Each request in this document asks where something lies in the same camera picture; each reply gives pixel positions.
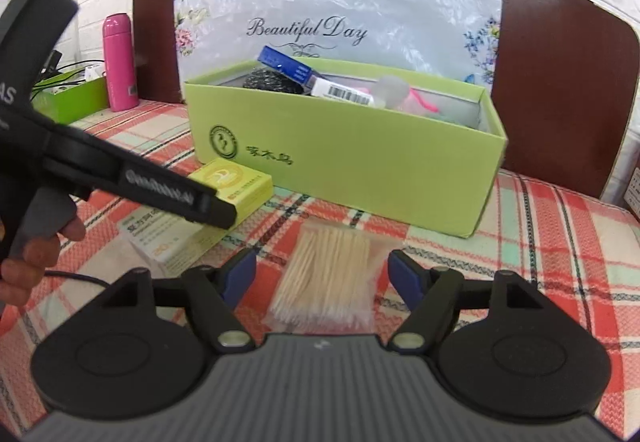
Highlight clear plastic cup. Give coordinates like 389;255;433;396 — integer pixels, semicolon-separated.
370;75;411;111

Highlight pink thermos bottle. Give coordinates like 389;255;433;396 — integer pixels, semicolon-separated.
102;13;139;112

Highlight person's left hand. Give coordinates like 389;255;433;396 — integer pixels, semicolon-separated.
1;217;86;307

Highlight white pink work glove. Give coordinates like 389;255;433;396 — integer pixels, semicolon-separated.
359;83;439;116

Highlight yellow-green medicine box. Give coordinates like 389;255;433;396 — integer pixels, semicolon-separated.
189;157;273;227

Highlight white green medicine box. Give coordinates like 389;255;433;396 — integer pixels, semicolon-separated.
117;206;228;277

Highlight green tray on left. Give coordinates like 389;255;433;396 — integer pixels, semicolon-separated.
32;77;108;125

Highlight plaid bed sheet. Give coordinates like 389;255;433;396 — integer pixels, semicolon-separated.
0;99;640;438

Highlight blue medicine box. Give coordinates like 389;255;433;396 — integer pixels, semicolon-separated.
257;46;314;86

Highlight lime green storage box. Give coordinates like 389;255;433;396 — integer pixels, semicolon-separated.
182;58;508;237

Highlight floral plastic-wrapped pillow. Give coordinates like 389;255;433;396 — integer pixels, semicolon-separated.
172;0;502;87

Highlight bag of toothpicks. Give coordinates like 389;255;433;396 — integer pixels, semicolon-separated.
265;219;400;334

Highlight black cable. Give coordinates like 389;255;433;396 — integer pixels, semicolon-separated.
29;59;106;99

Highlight brown cardboard box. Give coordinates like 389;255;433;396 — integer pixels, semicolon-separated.
623;161;640;221

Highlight white orange medicine box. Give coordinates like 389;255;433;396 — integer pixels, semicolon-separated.
310;77;374;106

